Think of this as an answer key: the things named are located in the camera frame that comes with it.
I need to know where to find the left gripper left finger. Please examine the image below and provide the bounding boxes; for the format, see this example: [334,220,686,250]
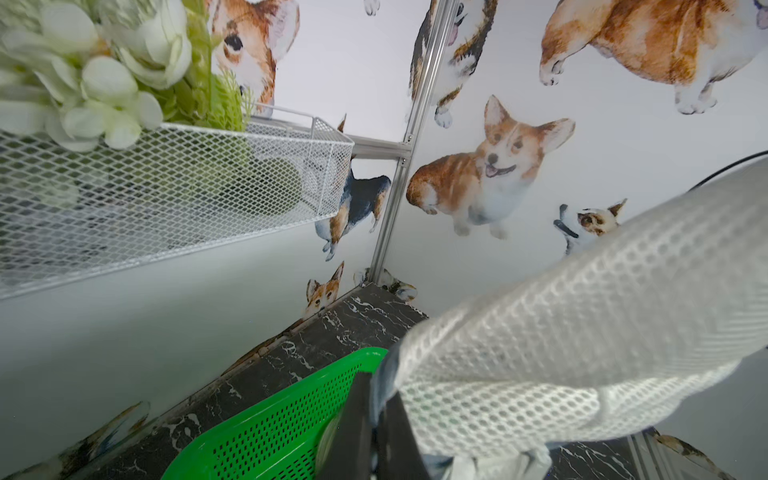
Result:
[316,372,373,480]

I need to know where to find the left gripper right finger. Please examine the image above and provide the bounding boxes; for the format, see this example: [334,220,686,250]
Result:
[376,394,431,480]

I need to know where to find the green plastic basket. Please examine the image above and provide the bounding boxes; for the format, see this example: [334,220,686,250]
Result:
[162,348,387,480]

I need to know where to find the white artificial flowers with fern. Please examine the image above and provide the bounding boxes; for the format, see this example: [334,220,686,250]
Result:
[1,1,253,152]

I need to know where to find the white wire wall basket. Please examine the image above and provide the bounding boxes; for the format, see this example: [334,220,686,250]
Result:
[1,118,354,298]

